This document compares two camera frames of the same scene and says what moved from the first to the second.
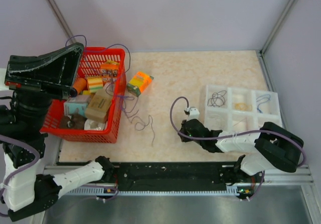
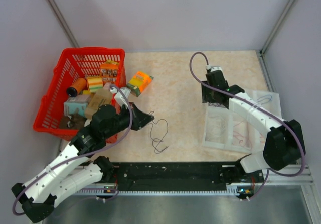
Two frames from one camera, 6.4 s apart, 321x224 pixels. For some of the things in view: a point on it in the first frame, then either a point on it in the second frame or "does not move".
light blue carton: (76, 105) does not move
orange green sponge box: (139, 83) does not move
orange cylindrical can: (80, 85) does not move
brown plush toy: (73, 121) does not move
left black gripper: (53, 73) to (139, 119)
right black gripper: (183, 129) to (206, 98)
